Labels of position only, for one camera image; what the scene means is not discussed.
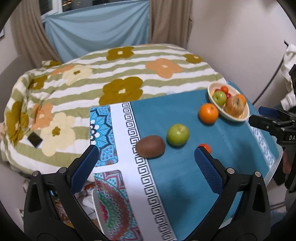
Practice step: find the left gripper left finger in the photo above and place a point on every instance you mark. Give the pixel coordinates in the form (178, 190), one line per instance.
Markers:
(81, 168)

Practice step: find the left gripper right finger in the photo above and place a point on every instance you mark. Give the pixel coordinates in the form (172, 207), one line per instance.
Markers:
(212, 170)

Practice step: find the small red-orange tangerine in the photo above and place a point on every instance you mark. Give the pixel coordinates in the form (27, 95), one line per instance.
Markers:
(206, 146)

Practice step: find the large green apple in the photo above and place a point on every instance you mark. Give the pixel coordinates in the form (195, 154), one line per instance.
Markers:
(177, 135)

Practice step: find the yellow-red apple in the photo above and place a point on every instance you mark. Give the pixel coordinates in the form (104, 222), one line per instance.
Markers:
(234, 106)

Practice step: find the large orange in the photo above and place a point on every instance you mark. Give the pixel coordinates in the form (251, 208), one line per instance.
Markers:
(208, 113)

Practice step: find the brown kiwi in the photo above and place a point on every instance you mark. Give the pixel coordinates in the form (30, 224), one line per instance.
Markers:
(150, 146)

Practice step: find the small green apple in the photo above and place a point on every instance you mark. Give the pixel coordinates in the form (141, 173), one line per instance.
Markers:
(219, 97)

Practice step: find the orange in bowl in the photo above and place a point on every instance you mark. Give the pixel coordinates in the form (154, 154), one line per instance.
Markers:
(242, 99)

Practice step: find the black phone on duvet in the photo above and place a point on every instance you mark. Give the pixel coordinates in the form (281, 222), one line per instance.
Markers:
(34, 139)

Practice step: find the floral striped duvet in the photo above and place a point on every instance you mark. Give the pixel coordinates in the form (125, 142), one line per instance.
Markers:
(54, 101)

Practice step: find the blue patterned tablecloth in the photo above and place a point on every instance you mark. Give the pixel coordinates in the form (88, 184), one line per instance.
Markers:
(166, 197)

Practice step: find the red cherry tomato upper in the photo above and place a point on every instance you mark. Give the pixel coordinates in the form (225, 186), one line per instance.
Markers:
(224, 89)

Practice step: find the grey headboard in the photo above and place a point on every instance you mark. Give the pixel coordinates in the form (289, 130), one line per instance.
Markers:
(9, 77)

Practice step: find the left beige curtain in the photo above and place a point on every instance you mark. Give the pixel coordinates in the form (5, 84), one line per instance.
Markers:
(29, 35)

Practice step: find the beige curtain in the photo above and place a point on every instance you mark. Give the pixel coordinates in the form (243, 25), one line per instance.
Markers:
(29, 35)
(170, 22)

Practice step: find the right beige curtain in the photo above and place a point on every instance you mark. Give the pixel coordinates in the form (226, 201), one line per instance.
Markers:
(170, 22)

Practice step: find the light blue draped sheet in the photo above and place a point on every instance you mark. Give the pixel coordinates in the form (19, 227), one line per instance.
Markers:
(81, 31)

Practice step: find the window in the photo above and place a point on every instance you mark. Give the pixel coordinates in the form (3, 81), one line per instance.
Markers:
(49, 7)

